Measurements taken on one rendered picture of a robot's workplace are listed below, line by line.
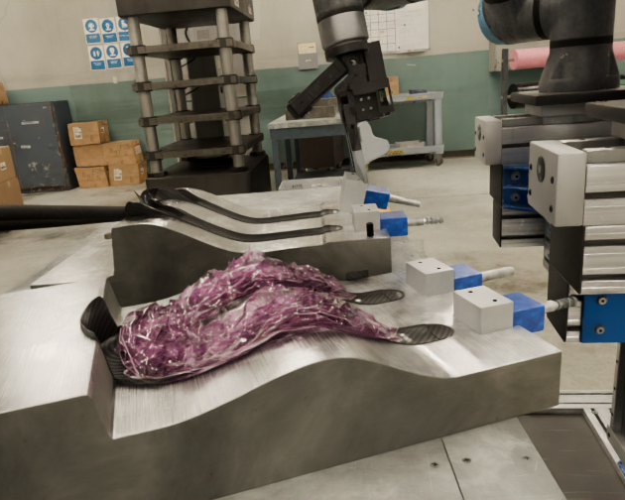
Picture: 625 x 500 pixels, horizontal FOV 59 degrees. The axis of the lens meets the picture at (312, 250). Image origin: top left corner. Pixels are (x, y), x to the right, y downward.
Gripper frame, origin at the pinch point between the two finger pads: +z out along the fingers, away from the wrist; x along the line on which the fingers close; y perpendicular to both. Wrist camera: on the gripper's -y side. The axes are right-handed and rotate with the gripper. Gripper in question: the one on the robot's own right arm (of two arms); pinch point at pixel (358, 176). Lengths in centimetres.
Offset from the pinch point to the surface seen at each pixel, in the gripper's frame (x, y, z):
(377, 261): -16.8, -0.8, 11.2
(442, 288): -29.3, 5.2, 13.4
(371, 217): -13.1, -0.2, 5.6
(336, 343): -48, -7, 11
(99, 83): 650, -270, -164
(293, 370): -52, -11, 11
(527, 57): 507, 221, -63
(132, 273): -17.2, -33.9, 5.7
